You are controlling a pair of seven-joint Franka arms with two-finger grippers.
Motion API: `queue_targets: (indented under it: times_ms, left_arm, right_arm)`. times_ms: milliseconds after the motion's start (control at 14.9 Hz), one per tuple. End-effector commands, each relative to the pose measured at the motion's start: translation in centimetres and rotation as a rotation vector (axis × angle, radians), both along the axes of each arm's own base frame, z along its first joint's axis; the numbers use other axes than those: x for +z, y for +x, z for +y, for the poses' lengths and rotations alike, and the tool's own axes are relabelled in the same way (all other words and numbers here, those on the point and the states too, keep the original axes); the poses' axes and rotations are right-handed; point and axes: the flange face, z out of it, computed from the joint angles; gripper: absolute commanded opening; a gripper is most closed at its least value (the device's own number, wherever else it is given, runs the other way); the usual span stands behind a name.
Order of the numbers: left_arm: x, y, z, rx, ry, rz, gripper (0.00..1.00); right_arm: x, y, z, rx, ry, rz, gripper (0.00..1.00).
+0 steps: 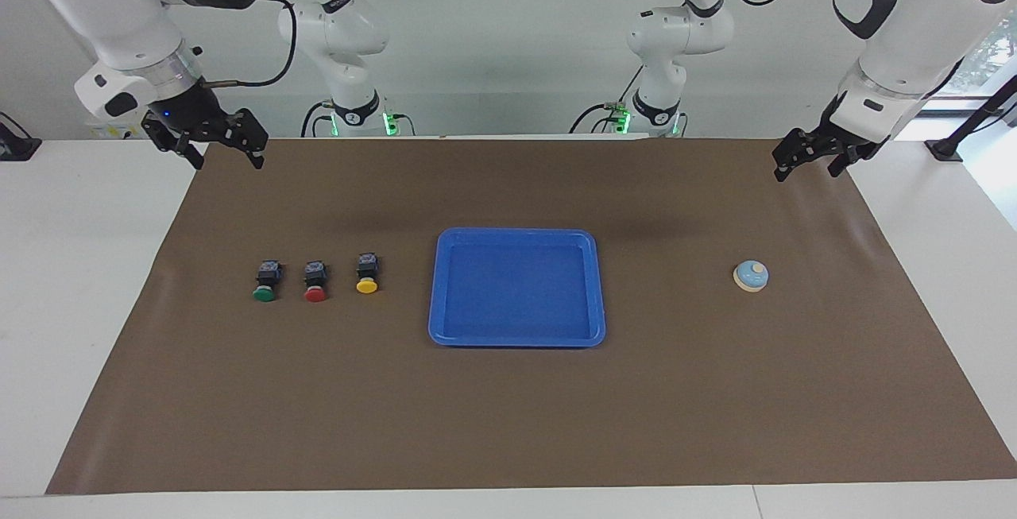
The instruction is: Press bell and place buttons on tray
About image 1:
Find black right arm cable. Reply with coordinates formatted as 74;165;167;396
200;0;299;89

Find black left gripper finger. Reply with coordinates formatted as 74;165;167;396
828;144;864;179
772;128;821;183

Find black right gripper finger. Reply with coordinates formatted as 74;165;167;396
143;115;205;170
229;108;269;170

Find brown table mat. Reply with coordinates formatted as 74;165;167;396
45;137;1017;496

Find black left base cable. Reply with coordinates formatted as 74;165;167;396
568;66;644;136

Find light blue desk bell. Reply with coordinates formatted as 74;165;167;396
732;259;770;294

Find yellow push button switch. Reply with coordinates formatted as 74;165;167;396
355;252;380;295

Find white power box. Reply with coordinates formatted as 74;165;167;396
87;122;148;140

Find black clamp mount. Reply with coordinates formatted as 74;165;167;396
0;111;42;162

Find red push button switch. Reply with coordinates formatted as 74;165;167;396
304;260;329;303

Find black right base cable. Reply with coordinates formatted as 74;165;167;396
300;100;334;138

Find black base cable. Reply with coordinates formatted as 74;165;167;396
568;66;644;136
300;100;334;138

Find green push button switch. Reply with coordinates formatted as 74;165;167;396
252;260;282;302

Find black camera stand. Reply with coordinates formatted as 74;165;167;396
924;74;1017;162

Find blue plastic tray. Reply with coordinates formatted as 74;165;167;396
427;227;607;349

